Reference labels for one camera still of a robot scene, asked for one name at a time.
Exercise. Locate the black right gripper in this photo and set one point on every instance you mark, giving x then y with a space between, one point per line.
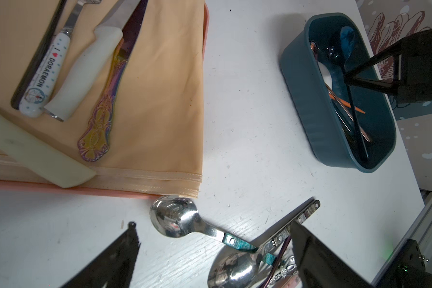
414 73

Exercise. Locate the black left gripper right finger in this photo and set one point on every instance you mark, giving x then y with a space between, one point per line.
318 266

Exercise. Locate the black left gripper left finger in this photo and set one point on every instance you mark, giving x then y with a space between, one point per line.
113 267

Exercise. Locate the orange handled spoon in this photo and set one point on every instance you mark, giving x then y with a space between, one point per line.
344 103

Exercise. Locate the white ceramic spoon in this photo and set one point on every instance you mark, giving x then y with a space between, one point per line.
326 75

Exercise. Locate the teal plastic storage box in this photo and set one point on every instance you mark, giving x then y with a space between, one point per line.
331 143

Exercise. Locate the gold spoon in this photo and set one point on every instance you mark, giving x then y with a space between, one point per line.
338 106

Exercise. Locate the peach cloth napkin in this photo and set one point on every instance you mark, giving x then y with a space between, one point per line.
156 140

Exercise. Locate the silver fork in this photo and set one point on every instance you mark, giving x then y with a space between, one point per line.
41 87

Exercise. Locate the purple spoon pink handle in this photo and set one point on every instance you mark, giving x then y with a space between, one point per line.
281 268

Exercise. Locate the silver spoon green handle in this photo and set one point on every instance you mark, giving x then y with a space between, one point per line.
176 217

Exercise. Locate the silver spoon black handle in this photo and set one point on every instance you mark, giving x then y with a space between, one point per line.
239 270

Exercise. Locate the gold cream handled knife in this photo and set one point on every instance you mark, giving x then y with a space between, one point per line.
41 158

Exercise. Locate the white handled knife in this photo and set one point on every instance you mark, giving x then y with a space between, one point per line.
86 68

